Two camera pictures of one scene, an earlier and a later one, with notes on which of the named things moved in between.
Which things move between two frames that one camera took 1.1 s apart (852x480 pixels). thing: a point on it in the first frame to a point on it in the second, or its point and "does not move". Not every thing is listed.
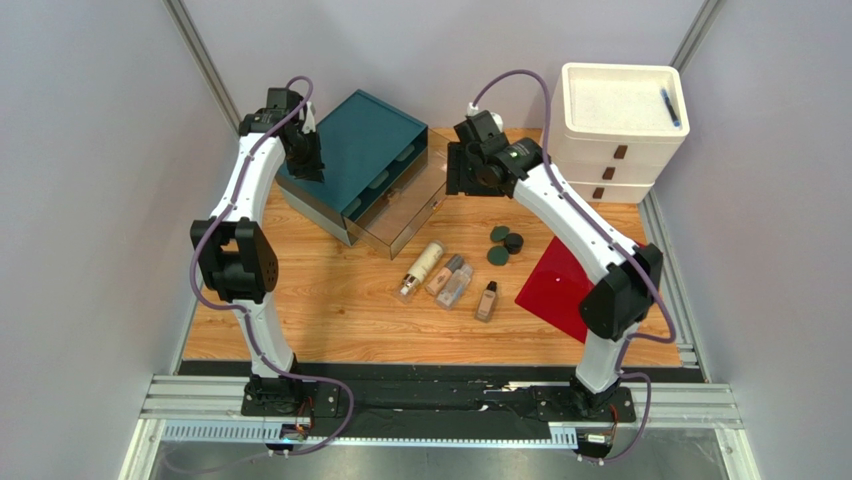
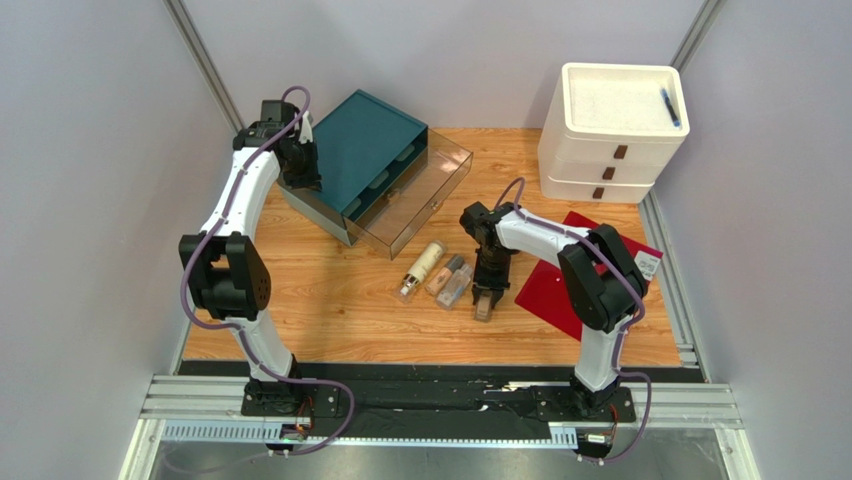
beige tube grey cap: [440, 281] does not move
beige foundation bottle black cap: [486, 304] does not move
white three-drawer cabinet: [613, 128] does not move
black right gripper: [460, 168] to [490, 287]
